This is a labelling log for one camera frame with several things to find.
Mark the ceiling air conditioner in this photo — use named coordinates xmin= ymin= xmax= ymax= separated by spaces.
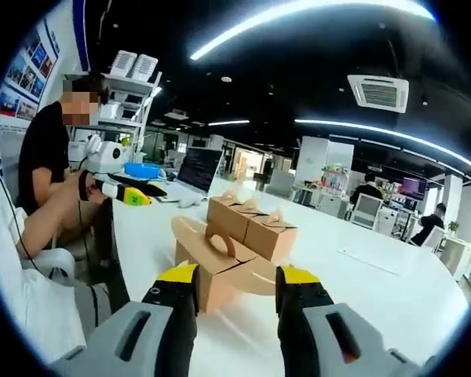
xmin=347 ymin=73 xmax=411 ymax=114

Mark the person's left hand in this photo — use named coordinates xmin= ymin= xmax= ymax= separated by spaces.
xmin=78 ymin=172 xmax=108 ymax=205

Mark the brown paper box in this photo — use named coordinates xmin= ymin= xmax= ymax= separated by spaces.
xmin=206 ymin=189 xmax=246 ymax=236
xmin=244 ymin=207 xmax=298 ymax=263
xmin=171 ymin=214 xmax=278 ymax=315
xmin=227 ymin=197 xmax=272 ymax=247

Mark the person's white clothing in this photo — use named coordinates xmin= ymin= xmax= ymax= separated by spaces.
xmin=0 ymin=148 xmax=86 ymax=362

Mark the white office chair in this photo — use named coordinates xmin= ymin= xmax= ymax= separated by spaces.
xmin=351 ymin=192 xmax=382 ymax=228
xmin=419 ymin=225 xmax=444 ymax=252

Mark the silver laptop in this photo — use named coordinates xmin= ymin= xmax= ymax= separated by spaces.
xmin=152 ymin=147 xmax=225 ymax=204

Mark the wall poster board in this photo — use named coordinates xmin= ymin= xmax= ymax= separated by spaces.
xmin=0 ymin=19 xmax=60 ymax=137

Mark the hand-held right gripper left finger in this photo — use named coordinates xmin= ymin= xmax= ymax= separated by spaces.
xmin=49 ymin=263 xmax=202 ymax=377

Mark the white desk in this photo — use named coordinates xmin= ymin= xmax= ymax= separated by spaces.
xmin=439 ymin=235 xmax=471 ymax=282

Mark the long ceiling light strip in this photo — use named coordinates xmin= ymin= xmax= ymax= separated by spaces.
xmin=190 ymin=0 xmax=435 ymax=60

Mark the curved ceiling light strip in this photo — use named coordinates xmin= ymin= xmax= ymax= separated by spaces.
xmin=294 ymin=118 xmax=471 ymax=178

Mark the colourful display shelf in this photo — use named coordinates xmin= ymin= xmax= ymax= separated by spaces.
xmin=320 ymin=164 xmax=349 ymax=189

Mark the blue plastic tray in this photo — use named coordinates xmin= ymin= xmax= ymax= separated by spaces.
xmin=124 ymin=162 xmax=161 ymax=178

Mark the white shelf rack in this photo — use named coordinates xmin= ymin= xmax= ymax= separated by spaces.
xmin=62 ymin=70 xmax=164 ymax=174

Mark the purple screen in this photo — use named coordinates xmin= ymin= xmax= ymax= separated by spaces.
xmin=402 ymin=176 xmax=422 ymax=194

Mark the stack of white trays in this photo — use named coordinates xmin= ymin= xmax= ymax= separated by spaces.
xmin=131 ymin=53 xmax=159 ymax=82
xmin=109 ymin=49 xmax=137 ymax=78

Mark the black cable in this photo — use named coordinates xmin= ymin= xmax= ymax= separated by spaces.
xmin=0 ymin=172 xmax=101 ymax=331

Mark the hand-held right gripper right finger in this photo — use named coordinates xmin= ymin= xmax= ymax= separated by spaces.
xmin=275 ymin=263 xmax=423 ymax=377

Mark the grey office chair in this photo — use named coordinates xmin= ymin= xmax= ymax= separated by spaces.
xmin=265 ymin=169 xmax=295 ymax=199

